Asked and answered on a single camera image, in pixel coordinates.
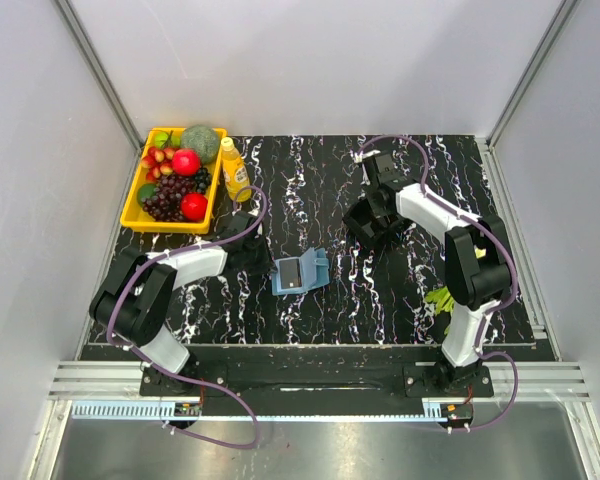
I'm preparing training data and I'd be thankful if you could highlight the green lime fruit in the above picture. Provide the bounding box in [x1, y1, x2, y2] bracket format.
[153, 131, 172, 150]

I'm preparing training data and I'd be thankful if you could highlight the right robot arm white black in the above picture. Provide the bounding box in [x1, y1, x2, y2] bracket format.
[343, 151, 517, 396]

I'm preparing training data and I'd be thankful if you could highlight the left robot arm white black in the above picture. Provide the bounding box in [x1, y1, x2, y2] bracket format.
[89, 211, 272, 395]

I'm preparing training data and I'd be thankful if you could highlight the blue card holder wallet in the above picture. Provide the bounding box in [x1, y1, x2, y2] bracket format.
[271, 248, 330, 296]

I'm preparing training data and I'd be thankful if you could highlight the green avocado fruit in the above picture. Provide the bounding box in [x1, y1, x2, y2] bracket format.
[136, 183, 157, 206]

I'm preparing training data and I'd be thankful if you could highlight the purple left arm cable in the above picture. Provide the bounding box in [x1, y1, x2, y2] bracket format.
[105, 185, 269, 450]

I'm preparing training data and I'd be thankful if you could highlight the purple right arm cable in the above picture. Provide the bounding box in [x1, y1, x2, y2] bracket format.
[357, 134, 520, 432]

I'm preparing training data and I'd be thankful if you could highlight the green melon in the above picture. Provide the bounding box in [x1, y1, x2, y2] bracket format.
[180, 125, 221, 165]

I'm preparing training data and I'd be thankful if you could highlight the red apple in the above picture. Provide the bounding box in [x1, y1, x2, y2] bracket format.
[180, 192, 208, 222]

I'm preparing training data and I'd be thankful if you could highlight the yellow juice bottle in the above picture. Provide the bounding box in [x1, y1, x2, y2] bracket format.
[220, 137, 251, 203]

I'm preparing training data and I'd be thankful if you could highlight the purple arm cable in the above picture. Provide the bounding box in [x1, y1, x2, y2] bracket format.
[105, 185, 269, 450]
[357, 134, 520, 432]

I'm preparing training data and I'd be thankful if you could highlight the white celery stalk with leaves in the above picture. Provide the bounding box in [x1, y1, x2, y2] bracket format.
[416, 286, 455, 343]

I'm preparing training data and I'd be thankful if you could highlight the yellow plastic tray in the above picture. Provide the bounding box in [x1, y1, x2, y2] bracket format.
[120, 127, 222, 235]

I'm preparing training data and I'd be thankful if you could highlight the dark purple grape bunch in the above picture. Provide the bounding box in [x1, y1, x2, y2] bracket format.
[140, 168, 212, 222]

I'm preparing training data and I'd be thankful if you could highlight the black VIP credit card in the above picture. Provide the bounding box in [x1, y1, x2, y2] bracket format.
[278, 258, 302, 290]

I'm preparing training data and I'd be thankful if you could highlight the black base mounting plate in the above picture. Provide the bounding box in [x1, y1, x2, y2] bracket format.
[139, 343, 495, 401]

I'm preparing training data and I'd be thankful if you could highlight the small red fruit cluster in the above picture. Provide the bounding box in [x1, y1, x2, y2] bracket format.
[140, 147, 176, 183]

